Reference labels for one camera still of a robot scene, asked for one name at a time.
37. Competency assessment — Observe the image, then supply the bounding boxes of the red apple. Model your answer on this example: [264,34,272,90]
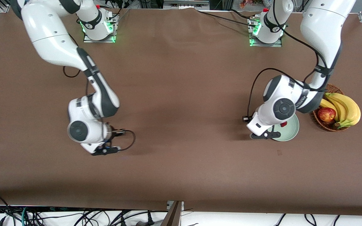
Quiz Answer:
[317,107,337,122]

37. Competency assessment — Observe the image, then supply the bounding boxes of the long black base cable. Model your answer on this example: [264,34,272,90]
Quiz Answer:
[195,9,258,29]

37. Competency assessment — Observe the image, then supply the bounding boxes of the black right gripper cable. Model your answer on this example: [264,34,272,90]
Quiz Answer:
[63,64,136,152]

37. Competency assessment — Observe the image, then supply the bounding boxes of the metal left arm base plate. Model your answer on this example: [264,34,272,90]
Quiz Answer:
[249,17,283,47]

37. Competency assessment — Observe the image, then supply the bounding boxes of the colourful toy pile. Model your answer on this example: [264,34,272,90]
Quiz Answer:
[239,0,274,8]

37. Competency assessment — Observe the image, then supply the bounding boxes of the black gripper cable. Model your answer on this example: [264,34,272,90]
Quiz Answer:
[246,0,330,117]
[63,64,136,152]

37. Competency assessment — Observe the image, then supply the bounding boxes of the yellow banana bunch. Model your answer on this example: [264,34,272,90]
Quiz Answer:
[319,92,361,129]

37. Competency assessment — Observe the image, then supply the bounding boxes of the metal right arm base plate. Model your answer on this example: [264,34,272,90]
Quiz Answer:
[83,13,118,43]

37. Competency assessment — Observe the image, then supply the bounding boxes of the silver power strip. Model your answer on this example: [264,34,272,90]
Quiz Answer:
[163,0,210,10]

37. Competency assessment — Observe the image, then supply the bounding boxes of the short black base cable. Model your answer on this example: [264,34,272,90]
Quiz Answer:
[230,9,254,20]

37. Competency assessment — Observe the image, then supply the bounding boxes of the pale green round plate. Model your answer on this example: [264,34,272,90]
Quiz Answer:
[267,114,300,142]

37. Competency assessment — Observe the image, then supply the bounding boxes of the brown wicker basket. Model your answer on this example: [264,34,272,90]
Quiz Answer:
[309,83,354,132]

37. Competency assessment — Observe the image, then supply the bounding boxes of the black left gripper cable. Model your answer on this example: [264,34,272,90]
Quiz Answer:
[246,0,330,117]

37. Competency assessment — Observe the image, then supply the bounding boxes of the grey frame beam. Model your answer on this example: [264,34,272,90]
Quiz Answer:
[162,202,182,226]

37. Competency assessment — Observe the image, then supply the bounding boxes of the brown table cover mat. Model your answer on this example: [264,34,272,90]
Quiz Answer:
[0,6,362,217]

